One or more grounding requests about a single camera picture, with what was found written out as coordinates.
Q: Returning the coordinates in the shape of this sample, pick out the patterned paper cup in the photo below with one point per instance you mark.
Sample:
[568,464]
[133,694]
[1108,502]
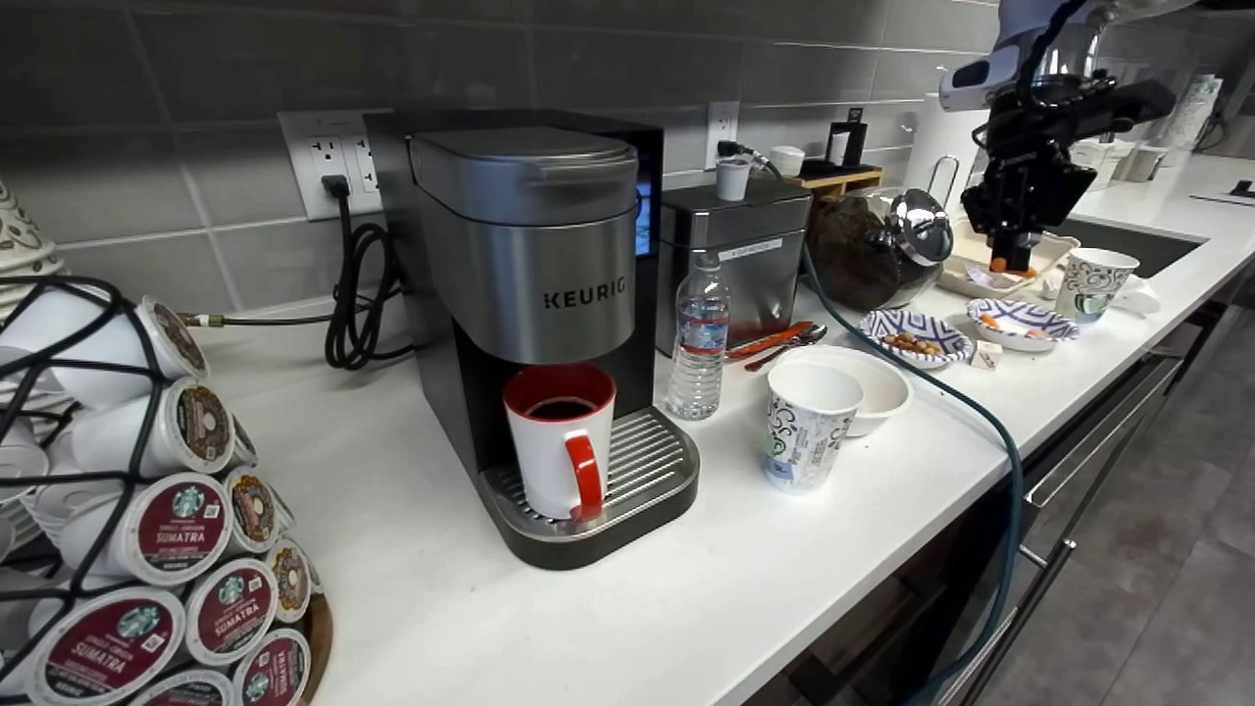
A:
[803,434]
[1087,281]

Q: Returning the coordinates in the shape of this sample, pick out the dark glass bottle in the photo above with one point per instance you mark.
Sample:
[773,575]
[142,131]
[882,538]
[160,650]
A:
[849,137]

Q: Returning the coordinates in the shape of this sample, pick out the stacked patterned cups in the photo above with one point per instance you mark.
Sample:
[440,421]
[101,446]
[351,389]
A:
[18,242]

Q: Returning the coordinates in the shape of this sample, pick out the silver Keurig coffee machine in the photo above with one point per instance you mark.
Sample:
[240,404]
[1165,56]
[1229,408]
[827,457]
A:
[530,260]

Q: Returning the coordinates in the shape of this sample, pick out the dark kitchen sink basin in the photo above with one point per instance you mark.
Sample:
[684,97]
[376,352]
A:
[1141,242]

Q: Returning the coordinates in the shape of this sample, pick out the wooden tray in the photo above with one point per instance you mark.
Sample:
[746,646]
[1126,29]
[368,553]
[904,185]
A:
[846,177]

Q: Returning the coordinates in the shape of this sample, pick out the blue patterned bowl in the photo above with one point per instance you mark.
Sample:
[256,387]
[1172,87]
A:
[920,339]

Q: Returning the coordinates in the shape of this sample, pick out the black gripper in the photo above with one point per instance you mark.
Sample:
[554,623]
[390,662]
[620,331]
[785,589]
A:
[1035,161]

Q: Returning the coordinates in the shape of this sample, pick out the red and white mug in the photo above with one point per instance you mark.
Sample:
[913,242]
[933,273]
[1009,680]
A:
[542,457]

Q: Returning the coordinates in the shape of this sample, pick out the small white wall outlet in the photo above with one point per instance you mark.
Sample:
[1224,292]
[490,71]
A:
[724,128]

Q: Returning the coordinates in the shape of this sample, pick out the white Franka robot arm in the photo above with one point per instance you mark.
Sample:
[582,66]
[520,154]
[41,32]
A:
[1026,41]

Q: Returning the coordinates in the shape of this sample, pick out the patterned bowl with orange food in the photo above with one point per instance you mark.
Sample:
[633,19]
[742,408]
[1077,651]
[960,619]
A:
[1016,323]

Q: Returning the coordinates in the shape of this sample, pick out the brown lid coffee pod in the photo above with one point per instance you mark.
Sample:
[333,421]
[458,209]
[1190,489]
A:
[178,339]
[292,583]
[198,426]
[254,511]

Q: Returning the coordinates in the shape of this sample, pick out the plain white bowl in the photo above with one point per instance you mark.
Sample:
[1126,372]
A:
[884,389]

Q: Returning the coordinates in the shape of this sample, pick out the small white cup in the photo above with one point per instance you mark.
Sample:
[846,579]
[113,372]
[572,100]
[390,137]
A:
[733,177]
[785,158]

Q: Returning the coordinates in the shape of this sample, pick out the white paper towel roll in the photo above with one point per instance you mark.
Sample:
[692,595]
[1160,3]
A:
[937,151]

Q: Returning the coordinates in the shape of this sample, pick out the white wall outlet plate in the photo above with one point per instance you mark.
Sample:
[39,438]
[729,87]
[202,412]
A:
[309,158]

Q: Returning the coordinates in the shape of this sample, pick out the dark kettle with silver lid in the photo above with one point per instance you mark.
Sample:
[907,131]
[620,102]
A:
[856,258]

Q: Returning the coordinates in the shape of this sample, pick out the white dish rack items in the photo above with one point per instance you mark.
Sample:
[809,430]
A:
[1161,137]

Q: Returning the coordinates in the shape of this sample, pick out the Starbucks maroon lid coffee pod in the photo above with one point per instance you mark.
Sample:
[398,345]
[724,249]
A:
[181,526]
[108,650]
[271,674]
[233,609]

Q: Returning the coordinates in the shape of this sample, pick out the clear plastic water bottle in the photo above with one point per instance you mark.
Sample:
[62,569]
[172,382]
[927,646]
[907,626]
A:
[697,339]

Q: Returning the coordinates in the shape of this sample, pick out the silver box appliance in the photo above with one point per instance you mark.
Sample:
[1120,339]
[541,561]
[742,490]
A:
[760,258]

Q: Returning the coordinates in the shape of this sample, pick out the orange stick object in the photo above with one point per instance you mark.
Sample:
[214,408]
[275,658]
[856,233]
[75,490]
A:
[785,353]
[771,339]

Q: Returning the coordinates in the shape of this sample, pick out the cream cutting board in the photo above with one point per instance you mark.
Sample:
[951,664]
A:
[964,273]

